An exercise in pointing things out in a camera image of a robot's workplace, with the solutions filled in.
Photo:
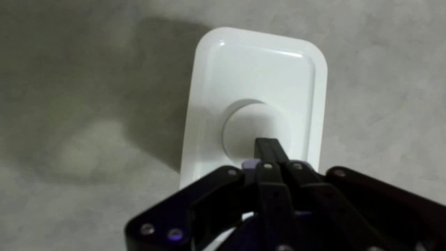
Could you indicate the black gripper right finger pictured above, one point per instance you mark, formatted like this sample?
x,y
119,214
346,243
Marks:
x,y
371,214

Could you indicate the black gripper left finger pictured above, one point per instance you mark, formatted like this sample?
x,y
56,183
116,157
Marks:
x,y
204,210

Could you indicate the white container lid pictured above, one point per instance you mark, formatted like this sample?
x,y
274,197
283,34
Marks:
x,y
260,79

